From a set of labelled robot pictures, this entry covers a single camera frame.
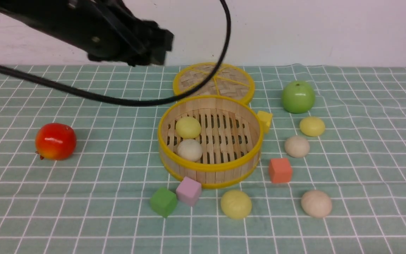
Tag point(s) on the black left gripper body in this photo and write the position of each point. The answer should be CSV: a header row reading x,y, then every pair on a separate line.
x,y
145,43

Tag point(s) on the yellow bun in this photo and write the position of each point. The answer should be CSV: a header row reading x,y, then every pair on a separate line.
x,y
188,128
312,126
236,204

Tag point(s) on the white bun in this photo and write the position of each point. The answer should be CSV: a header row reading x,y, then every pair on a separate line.
x,y
297,146
316,203
190,149

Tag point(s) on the yellow bun front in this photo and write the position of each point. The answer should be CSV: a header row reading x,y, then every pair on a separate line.
x,y
236,204

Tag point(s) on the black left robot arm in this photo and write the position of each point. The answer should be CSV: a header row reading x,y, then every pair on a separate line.
x,y
105,29

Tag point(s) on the bamboo steamer lid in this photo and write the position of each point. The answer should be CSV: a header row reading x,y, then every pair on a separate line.
x,y
229,81

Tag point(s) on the bamboo steamer tray yellow rim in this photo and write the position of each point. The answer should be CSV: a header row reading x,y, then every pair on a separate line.
x,y
231,139

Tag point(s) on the red pomegranate toy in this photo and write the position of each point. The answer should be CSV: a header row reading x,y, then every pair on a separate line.
x,y
55,141

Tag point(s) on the yellow foam cube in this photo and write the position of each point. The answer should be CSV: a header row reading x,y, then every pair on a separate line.
x,y
266,119

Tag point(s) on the pink foam cube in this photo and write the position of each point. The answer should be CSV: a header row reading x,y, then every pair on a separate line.
x,y
189,191

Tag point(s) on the green foam cube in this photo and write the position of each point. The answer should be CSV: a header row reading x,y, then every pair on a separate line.
x,y
163,202

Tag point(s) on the green apple toy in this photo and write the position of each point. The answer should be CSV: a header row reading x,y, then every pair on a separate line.
x,y
298,97

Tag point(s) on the orange foam cube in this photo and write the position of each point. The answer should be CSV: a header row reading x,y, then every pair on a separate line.
x,y
280,170

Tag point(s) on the green checkered tablecloth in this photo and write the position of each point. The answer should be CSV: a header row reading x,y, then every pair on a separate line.
x,y
97,200

